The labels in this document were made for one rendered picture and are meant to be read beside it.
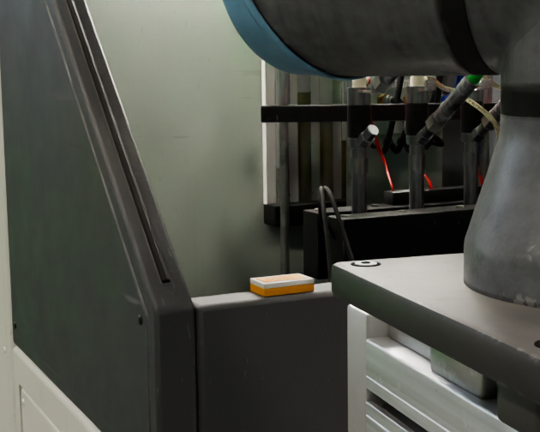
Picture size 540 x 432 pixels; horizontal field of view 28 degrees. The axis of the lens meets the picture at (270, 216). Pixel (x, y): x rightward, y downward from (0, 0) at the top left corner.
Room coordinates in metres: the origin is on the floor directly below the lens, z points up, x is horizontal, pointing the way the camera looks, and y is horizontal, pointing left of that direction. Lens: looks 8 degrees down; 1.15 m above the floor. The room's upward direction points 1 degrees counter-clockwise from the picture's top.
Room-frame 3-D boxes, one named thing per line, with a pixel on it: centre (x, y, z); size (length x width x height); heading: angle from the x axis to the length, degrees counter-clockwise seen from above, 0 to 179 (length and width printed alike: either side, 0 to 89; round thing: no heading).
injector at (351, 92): (1.25, -0.11, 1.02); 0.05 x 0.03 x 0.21; 25
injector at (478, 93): (1.32, -0.25, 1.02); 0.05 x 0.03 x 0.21; 25
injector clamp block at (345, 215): (1.31, -0.21, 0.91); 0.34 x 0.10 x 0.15; 115
